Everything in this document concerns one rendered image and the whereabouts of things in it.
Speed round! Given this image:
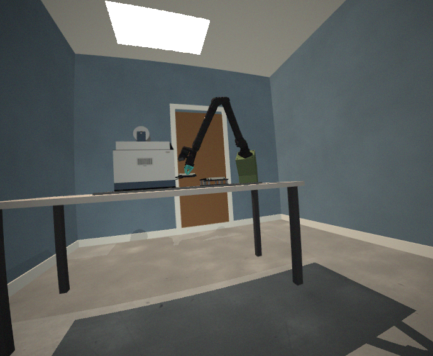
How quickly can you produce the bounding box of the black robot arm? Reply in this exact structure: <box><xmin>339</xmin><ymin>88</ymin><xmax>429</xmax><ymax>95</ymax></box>
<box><xmin>178</xmin><ymin>97</ymin><xmax>253</xmax><ymax>163</ymax></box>

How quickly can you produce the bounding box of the grey cylinder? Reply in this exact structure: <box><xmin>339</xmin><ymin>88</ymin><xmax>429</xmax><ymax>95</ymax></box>
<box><xmin>133</xmin><ymin>126</ymin><xmax>151</xmax><ymax>142</ymax></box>

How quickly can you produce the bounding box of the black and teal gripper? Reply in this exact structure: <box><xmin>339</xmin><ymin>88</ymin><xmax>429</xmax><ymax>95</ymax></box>
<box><xmin>184</xmin><ymin>158</ymin><xmax>195</xmax><ymax>175</ymax></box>

